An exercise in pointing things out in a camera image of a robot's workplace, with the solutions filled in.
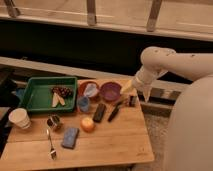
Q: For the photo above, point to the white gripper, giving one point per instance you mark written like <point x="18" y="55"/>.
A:
<point x="142" y="82"/>

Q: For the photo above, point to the blue sponge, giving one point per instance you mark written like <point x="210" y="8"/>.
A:
<point x="70" y="137"/>

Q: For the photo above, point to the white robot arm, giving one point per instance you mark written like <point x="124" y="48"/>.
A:
<point x="189" y="140"/>

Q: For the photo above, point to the blue small cup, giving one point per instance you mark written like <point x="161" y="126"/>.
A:
<point x="83" y="103"/>

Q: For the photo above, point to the white paper cup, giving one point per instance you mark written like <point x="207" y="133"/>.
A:
<point x="20" y="118"/>

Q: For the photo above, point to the small black brush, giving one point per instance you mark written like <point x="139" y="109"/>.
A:
<point x="132" y="101"/>

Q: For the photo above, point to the purple bowl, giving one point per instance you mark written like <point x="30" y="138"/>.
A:
<point x="110" y="91"/>

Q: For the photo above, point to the black marker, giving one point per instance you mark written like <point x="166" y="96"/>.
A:
<point x="114" y="113"/>

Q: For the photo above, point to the black rectangular bar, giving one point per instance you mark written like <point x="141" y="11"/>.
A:
<point x="100" y="110"/>

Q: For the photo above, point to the white cloth in bowl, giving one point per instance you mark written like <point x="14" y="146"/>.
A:
<point x="90" y="90"/>

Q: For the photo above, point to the red bowl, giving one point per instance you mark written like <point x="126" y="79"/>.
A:
<point x="82" y="87"/>

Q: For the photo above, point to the orange apple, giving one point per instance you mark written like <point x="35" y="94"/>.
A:
<point x="87" y="124"/>

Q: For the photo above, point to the bunch of dark grapes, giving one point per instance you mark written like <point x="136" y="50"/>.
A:
<point x="62" y="91"/>

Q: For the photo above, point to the banana slice pieces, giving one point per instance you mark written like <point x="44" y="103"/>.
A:
<point x="57" y="100"/>

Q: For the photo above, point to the small metal can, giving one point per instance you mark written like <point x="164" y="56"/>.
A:
<point x="54" y="122"/>

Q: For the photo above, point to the green plastic tray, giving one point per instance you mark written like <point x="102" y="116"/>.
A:
<point x="38" y="96"/>

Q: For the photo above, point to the silver fork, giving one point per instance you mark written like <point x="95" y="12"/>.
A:
<point x="52" y="150"/>

